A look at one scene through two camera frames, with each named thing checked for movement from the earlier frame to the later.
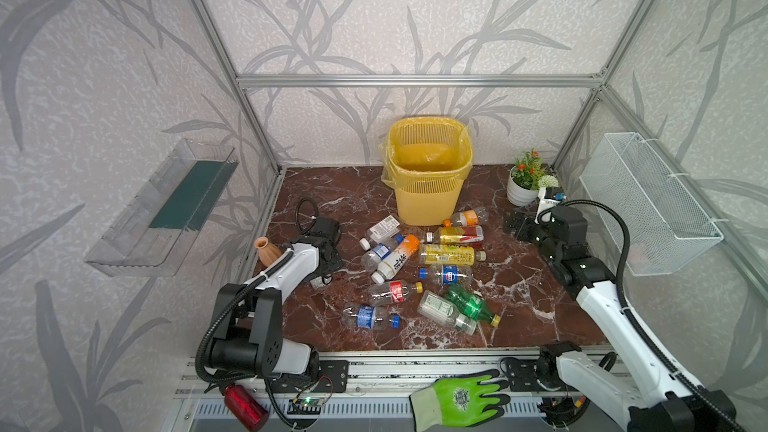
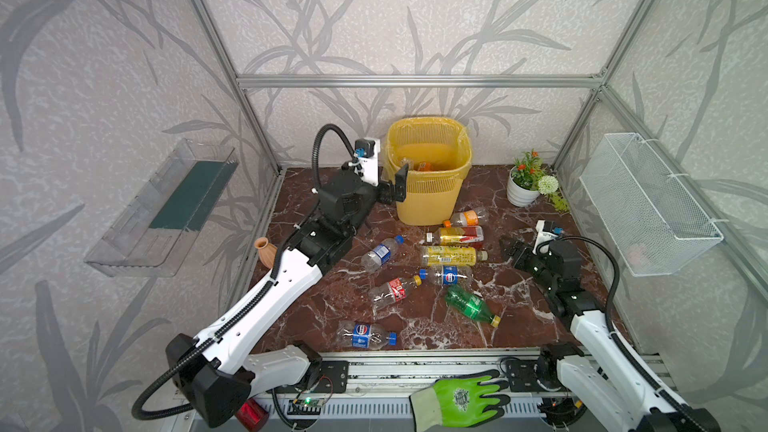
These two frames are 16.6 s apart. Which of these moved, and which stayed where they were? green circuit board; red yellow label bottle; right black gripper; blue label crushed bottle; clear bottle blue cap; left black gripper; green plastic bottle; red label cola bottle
Moved: left black gripper; blue label crushed bottle; right black gripper
Stayed: red yellow label bottle; red label cola bottle; clear bottle blue cap; green plastic bottle; green circuit board
